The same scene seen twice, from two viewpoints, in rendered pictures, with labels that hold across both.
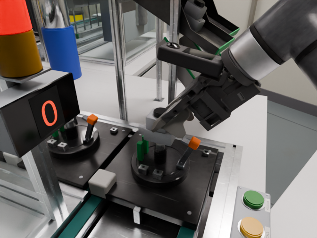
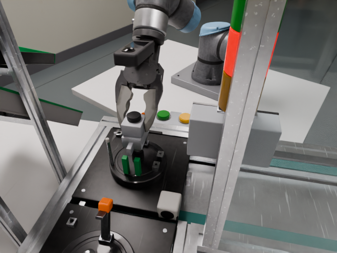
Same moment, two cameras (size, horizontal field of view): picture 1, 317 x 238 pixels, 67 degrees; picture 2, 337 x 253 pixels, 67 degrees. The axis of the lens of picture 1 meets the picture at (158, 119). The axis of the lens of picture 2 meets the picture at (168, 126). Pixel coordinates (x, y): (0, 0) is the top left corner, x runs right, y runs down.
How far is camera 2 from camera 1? 0.61 m
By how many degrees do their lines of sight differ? 77
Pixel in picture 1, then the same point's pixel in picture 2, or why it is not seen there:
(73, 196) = (185, 235)
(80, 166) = (148, 238)
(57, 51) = not seen: outside the picture
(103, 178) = (170, 198)
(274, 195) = not seen: hidden behind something
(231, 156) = (115, 124)
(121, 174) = (154, 193)
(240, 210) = (172, 122)
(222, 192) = (158, 129)
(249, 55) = (165, 23)
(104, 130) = (67, 239)
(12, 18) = not seen: hidden behind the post
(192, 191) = (164, 142)
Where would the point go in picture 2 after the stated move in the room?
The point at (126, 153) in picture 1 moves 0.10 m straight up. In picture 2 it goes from (120, 196) to (114, 166)
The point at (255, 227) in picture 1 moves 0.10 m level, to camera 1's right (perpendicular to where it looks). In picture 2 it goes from (186, 115) to (179, 97)
